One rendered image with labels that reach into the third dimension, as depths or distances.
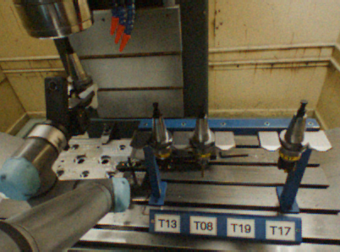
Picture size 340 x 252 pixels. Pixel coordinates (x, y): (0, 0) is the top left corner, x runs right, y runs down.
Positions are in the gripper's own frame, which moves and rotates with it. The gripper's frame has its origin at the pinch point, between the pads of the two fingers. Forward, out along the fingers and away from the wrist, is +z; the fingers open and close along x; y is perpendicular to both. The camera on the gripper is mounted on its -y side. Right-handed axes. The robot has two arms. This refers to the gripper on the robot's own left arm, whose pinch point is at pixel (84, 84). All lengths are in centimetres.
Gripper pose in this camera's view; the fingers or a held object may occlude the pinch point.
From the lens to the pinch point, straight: 77.0
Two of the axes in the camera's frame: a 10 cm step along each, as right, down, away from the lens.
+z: 1.5, -6.4, 7.6
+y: 1.0, 7.7, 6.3
